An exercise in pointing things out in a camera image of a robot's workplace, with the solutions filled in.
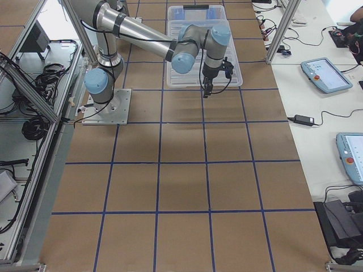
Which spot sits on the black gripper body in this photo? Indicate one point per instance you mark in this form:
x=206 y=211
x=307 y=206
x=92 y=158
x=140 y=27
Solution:
x=210 y=74

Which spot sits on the blue teach pendant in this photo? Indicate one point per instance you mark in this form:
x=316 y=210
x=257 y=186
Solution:
x=325 y=76
x=349 y=146

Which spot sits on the aluminium frame post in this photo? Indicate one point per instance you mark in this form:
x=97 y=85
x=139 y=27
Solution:
x=281 y=29

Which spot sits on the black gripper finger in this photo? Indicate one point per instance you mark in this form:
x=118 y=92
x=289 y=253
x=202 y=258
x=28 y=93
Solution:
x=208 y=88

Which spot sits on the upper blue teach pendant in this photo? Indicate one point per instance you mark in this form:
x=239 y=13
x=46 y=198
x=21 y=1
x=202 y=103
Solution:
x=325 y=76

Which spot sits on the clear plastic storage box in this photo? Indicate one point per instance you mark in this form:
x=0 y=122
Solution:
x=204 y=37

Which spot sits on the grey electronics box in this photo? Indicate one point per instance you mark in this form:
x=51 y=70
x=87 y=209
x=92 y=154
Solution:
x=37 y=41

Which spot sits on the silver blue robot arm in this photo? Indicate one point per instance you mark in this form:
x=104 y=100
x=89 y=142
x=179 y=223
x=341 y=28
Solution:
x=110 y=23

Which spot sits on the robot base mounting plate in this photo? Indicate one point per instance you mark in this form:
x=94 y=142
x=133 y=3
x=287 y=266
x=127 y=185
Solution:
x=116 y=112

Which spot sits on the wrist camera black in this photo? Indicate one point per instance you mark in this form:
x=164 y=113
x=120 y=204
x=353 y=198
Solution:
x=227 y=67

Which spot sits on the black power adapter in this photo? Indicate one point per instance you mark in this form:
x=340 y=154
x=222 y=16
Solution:
x=304 y=120

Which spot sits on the lower blue teach pendant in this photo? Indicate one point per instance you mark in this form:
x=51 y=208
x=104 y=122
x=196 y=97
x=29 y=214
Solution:
x=349 y=146

